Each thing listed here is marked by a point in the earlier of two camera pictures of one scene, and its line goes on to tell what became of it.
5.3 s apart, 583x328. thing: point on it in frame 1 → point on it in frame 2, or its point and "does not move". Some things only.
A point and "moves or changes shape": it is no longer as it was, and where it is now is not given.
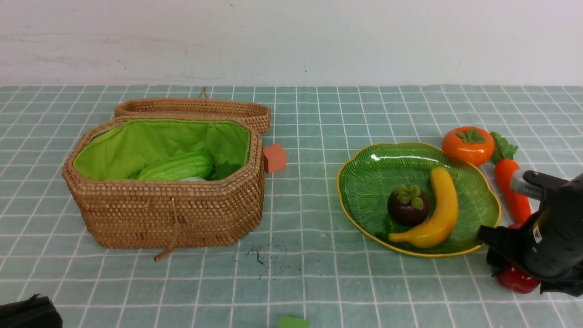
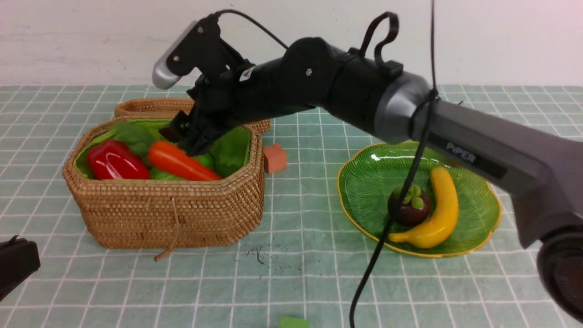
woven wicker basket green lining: [116, 211] does not move
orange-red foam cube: [276, 156] does not move
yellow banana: [439, 227] does not move
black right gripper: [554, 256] → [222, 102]
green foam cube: [291, 322] does not move
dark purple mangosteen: [408, 205] does not move
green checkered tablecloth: [306, 260] does not move
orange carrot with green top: [516, 208] moves or changes shape
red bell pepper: [510, 279] → [111, 160]
